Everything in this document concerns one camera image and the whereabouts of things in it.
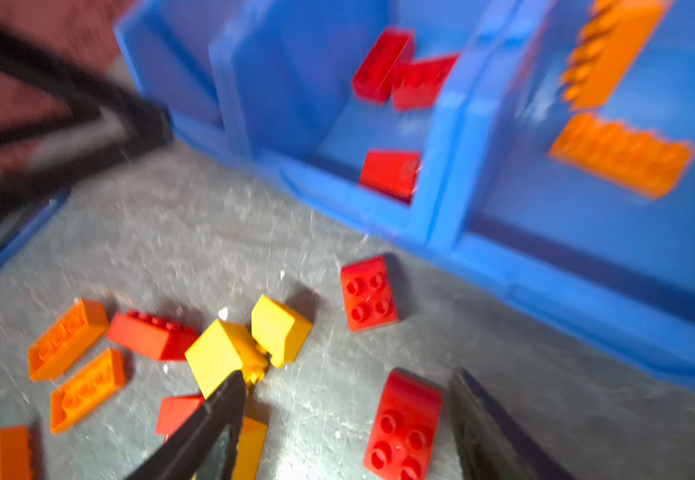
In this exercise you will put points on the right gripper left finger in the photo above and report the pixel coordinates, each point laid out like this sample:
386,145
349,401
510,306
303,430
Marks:
206,444

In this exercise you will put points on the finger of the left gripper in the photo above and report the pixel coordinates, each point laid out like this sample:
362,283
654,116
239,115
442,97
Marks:
19,190
148,125

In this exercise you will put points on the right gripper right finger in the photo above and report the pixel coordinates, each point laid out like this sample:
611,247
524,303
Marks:
490,443

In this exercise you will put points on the red arched brick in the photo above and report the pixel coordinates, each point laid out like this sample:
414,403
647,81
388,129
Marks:
401,441

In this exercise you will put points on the yellow small brick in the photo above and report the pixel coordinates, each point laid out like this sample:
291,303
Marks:
279,330

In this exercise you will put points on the red square brick top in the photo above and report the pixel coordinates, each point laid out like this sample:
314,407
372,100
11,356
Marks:
368,296

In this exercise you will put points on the red square brick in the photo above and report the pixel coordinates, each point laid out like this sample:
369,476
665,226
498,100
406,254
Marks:
368,296
392,173

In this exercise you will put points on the blue three-compartment bin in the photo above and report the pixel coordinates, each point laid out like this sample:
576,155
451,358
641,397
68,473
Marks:
268,86

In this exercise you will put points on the orange diagonal brick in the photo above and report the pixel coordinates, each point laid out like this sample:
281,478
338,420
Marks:
607,45

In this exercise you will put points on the blue object under arm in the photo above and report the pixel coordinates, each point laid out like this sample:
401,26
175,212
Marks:
19,229

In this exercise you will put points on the yellow brick below centre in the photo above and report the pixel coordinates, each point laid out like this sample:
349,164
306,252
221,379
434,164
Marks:
250,449

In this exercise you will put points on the small red brick centre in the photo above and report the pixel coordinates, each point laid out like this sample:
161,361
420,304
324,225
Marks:
175,411

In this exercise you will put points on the red long brick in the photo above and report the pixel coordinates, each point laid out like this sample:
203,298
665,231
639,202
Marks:
152,336

